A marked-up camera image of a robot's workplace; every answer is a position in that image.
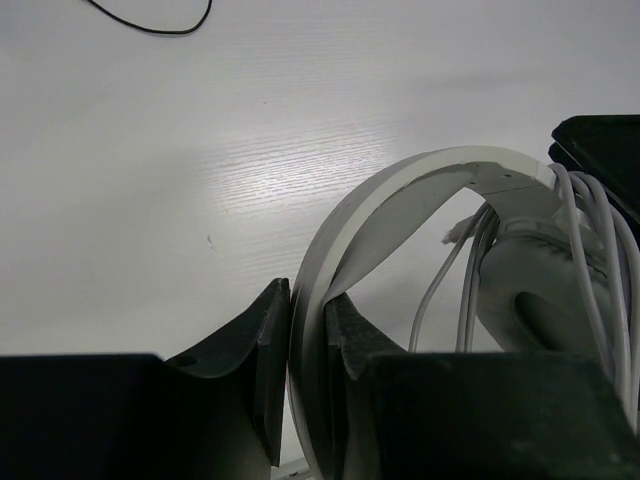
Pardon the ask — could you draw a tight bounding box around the grey headphone cable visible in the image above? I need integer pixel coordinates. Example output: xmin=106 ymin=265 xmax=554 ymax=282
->
xmin=407 ymin=162 xmax=634 ymax=401

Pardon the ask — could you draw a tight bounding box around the thin black audio cable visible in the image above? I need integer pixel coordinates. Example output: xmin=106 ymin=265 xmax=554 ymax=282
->
xmin=84 ymin=0 xmax=214 ymax=37

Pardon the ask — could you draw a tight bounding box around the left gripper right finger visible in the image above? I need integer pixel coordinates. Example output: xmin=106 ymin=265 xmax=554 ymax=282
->
xmin=324 ymin=294 xmax=405 ymax=479

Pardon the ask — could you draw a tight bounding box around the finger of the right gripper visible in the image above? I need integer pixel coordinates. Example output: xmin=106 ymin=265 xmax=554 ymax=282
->
xmin=548 ymin=114 xmax=639 ymax=225

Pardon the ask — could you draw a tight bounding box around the white over-ear headphones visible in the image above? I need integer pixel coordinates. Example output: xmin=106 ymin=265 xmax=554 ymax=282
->
xmin=289 ymin=147 xmax=639 ymax=479

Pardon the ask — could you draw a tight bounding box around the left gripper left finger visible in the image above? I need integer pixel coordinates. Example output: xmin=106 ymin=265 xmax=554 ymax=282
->
xmin=165 ymin=278 xmax=291 ymax=468

